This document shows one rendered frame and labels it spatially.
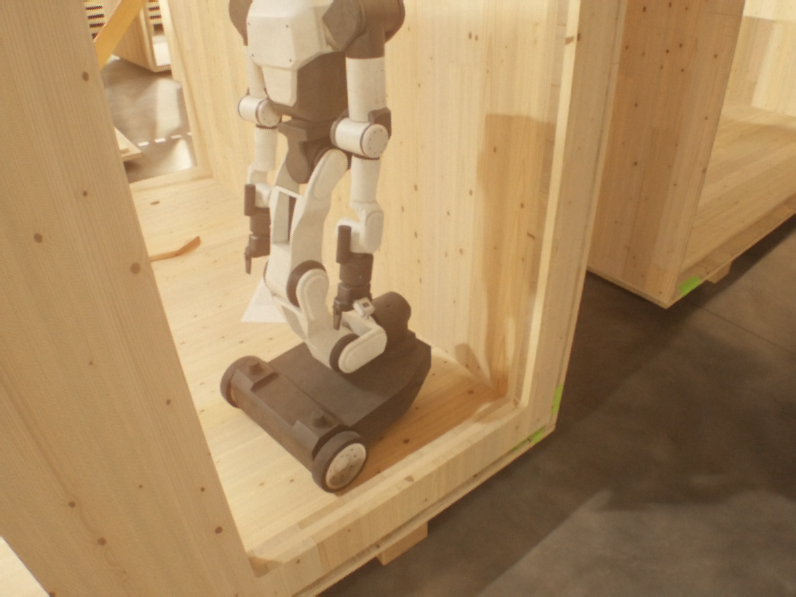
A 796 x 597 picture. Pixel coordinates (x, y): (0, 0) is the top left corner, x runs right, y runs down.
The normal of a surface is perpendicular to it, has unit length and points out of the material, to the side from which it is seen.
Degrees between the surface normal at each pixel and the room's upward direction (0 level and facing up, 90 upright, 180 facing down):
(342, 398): 0
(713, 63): 90
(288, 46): 90
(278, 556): 0
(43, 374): 90
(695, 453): 0
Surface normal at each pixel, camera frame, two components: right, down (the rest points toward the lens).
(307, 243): 0.72, 0.36
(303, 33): 0.01, 0.46
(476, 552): -0.02, -0.84
